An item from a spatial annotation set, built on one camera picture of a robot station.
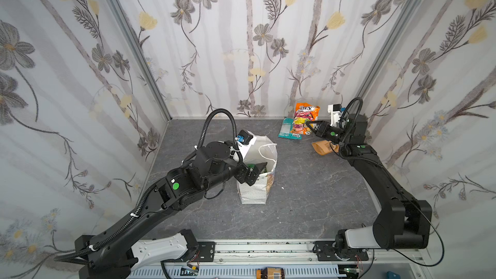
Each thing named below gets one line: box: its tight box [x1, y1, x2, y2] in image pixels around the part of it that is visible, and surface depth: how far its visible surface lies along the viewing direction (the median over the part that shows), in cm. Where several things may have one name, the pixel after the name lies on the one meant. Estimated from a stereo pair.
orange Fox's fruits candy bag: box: [290, 102, 321, 135], surface depth 80 cm
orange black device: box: [255, 266, 286, 279], surface depth 68 cm
